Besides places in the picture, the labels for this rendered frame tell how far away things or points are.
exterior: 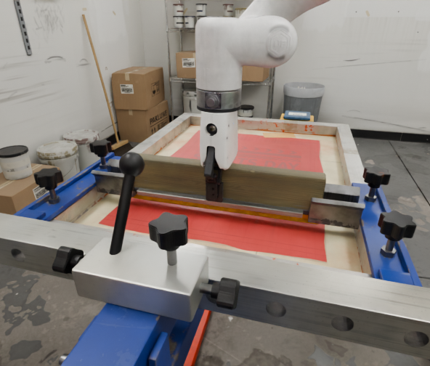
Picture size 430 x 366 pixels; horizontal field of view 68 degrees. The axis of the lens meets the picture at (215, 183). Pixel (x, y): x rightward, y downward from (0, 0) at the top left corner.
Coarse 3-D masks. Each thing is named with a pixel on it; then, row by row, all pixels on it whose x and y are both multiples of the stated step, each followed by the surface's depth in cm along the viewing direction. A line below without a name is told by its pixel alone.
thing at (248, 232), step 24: (264, 144) 100; (288, 144) 100; (312, 144) 100; (312, 168) 83; (216, 216) 62; (240, 216) 62; (216, 240) 55; (240, 240) 55; (264, 240) 55; (288, 240) 55; (312, 240) 55
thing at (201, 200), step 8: (144, 192) 63; (152, 192) 63; (160, 192) 63; (168, 192) 63; (176, 192) 63; (184, 200) 61; (192, 200) 61; (200, 200) 60; (224, 200) 60; (232, 200) 60; (240, 208) 59; (248, 208) 58; (256, 208) 58; (264, 208) 57; (272, 208) 57; (280, 208) 57; (288, 208) 57; (296, 216) 56
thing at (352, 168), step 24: (192, 120) 117; (240, 120) 112; (264, 120) 111; (288, 120) 111; (144, 144) 89; (360, 168) 74; (96, 192) 66; (72, 216) 60; (360, 240) 52; (312, 264) 45; (360, 264) 50
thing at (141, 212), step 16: (192, 144) 100; (240, 144) 100; (144, 208) 65; (160, 208) 65; (176, 208) 65; (192, 208) 65; (112, 224) 60; (128, 224) 60; (144, 224) 60; (192, 224) 60; (208, 224) 60
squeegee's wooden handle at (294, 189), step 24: (144, 168) 62; (168, 168) 61; (192, 168) 59; (240, 168) 57; (264, 168) 57; (192, 192) 62; (240, 192) 59; (264, 192) 58; (288, 192) 56; (312, 192) 55
